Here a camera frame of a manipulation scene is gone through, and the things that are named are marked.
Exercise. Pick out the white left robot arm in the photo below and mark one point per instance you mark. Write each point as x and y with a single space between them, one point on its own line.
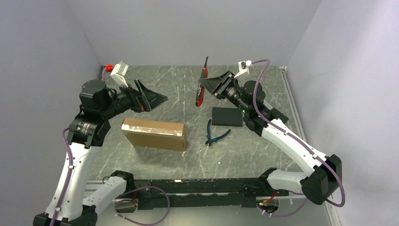
83 140

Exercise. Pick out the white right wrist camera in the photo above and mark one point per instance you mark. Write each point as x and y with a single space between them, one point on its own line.
243 69

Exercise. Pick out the aluminium rail frame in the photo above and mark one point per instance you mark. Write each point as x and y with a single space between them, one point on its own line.
321 174

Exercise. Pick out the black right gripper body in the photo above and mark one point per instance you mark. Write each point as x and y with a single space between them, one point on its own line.
232 91

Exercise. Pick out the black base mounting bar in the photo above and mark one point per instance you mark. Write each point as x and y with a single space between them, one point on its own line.
176 193

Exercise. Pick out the brown cardboard express box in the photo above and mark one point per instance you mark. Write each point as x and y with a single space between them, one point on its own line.
155 134

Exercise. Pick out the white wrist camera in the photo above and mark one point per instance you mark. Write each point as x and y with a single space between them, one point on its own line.
117 73
243 69

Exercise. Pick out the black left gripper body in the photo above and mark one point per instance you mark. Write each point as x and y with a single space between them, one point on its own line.
126 99

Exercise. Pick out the black flat pad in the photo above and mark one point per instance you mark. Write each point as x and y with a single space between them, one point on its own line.
233 117

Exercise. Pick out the red utility knife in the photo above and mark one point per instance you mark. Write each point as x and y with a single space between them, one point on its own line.
200 88

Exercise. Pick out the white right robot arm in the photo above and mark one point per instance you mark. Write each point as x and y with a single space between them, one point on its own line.
320 174

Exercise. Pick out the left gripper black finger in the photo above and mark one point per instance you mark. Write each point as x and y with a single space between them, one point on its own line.
141 97
155 99

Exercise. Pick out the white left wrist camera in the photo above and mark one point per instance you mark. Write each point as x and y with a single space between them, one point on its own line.
117 73

